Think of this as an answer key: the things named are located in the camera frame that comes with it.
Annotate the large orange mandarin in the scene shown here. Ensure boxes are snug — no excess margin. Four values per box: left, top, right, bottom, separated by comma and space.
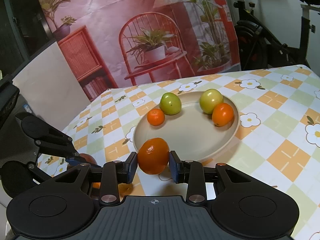
137, 138, 170, 175

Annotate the dark red apple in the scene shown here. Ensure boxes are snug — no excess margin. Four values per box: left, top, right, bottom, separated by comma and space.
79, 153, 97, 165

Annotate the beige round plate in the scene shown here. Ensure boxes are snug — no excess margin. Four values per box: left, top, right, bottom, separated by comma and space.
133, 91, 240, 162

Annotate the mandarin right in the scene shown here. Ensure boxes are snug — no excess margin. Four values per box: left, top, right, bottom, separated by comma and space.
212, 103, 234, 127

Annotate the small mandarin left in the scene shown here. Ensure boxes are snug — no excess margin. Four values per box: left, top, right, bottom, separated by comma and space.
147, 108, 165, 126

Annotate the green apple left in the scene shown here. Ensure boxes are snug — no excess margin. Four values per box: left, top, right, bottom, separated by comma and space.
159, 92, 182, 115

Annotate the green apple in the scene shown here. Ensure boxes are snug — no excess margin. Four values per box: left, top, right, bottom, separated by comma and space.
199, 89, 223, 114
159, 92, 182, 115

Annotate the green apple right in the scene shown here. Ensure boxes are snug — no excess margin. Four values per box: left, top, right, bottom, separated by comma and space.
199, 89, 223, 114

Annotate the white board panel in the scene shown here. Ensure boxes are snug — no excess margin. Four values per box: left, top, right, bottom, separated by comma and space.
13, 42, 89, 130

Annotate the black exercise bike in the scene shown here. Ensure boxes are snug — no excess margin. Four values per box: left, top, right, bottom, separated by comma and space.
233, 0, 319, 70

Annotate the pink printed backdrop cloth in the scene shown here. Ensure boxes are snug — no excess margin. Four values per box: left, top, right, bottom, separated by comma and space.
39, 0, 240, 100

